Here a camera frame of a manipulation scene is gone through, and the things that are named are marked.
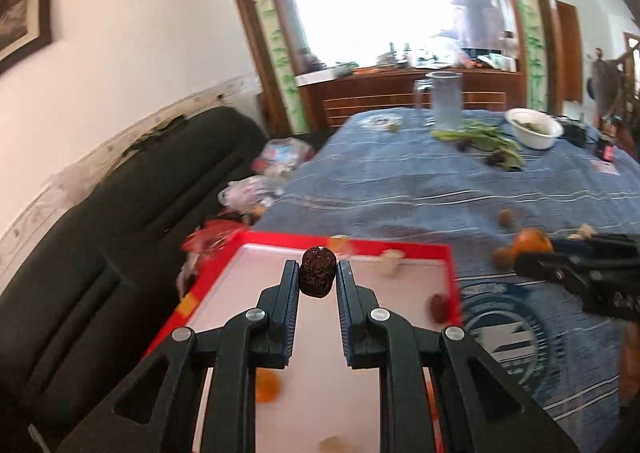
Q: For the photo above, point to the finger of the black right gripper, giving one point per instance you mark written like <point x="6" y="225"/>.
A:
<point x="574" y="272"/>
<point x="600" y="245"/>

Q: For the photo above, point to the brown longan fruit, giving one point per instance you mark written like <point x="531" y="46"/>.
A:
<point x="506" y="218"/>

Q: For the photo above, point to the dark plum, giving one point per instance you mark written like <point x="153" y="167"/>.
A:
<point x="497" y="158"/>
<point x="463" y="145"/>

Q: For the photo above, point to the white bowl with leaves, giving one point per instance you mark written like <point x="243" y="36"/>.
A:
<point x="533" y="129"/>

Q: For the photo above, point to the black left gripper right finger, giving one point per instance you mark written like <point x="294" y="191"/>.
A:
<point x="481" y="407"/>

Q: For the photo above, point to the clear plastic bag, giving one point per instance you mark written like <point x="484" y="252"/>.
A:
<point x="272" y="169"/>

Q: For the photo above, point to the red plastic bag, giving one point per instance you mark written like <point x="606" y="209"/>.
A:
<point x="201" y="246"/>

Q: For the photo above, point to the person's right hand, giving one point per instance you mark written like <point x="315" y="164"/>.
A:
<point x="630" y="365"/>

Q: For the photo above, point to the blue plaid tablecloth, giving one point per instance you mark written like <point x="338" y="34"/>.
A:
<point x="406" y="186"/>

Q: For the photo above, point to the small orange mandarin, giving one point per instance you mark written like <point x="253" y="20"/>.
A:
<point x="432" y="404"/>

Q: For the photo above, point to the white cake cube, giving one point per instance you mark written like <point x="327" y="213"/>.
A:
<point x="390" y="262"/>
<point x="585" y="231"/>
<point x="336" y="444"/>

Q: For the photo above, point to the red date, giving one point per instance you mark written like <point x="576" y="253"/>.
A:
<point x="317" y="272"/>
<point x="439" y="308"/>

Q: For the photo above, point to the clear glass pitcher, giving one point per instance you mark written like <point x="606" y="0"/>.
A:
<point x="438" y="100"/>

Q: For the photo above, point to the green leafy vegetables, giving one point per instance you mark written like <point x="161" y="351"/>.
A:
<point x="485" y="138"/>

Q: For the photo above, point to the dark plum right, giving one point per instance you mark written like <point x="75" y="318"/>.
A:
<point x="497" y="158"/>

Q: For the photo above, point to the grey bag on post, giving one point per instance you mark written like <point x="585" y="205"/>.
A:
<point x="604" y="84"/>

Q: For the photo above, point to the white cake cube right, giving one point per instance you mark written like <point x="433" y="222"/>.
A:
<point x="336" y="444"/>

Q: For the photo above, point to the large orange mandarin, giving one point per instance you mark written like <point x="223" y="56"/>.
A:
<point x="532" y="241"/>

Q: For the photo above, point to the black red canister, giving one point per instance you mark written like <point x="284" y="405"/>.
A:
<point x="605" y="147"/>

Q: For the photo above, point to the dark plum left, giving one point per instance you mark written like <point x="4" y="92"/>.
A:
<point x="463" y="145"/>

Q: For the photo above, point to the white cake cube top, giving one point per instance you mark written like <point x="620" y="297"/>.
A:
<point x="390" y="262"/>

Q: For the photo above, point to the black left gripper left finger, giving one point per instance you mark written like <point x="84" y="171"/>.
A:
<point x="197" y="386"/>

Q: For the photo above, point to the wooden cabinet counter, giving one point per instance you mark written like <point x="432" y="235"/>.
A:
<point x="331" y="100"/>

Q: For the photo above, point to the white cake cube middle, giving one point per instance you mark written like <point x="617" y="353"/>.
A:
<point x="585" y="231"/>

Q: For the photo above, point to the pink white card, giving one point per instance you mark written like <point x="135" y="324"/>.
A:
<point x="604" y="167"/>

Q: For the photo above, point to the red white box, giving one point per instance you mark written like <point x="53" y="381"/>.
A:
<point x="320" y="395"/>

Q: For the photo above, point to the black sofa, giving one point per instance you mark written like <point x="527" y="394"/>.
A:
<point x="86" y="305"/>

